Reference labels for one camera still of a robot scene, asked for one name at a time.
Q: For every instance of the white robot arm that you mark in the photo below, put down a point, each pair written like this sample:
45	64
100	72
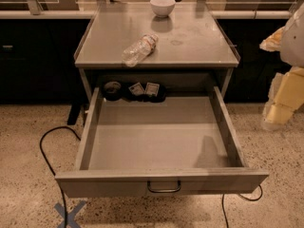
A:
292	41

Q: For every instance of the grey metal cabinet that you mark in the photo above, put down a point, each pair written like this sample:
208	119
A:
188	38

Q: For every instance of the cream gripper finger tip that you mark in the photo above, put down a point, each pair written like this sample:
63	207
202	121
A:
273	42

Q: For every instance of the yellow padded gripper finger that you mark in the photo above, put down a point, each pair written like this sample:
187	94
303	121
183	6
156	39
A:
286	96

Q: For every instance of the black top drawer handle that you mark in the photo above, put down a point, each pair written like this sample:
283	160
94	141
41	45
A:
164	187

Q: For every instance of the grey top drawer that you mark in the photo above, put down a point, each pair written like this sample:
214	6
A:
188	139

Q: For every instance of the clear plastic water bottle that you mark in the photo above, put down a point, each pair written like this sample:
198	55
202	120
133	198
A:
138	51

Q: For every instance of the black tape roll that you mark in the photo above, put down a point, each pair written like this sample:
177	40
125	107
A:
112	91

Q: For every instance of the dark low counter cabinet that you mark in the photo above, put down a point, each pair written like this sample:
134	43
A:
37	66

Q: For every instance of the white ceramic bowl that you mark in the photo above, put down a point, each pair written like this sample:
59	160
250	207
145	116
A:
162	8

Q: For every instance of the blue tape cross mark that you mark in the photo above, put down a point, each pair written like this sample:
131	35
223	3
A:
69	220

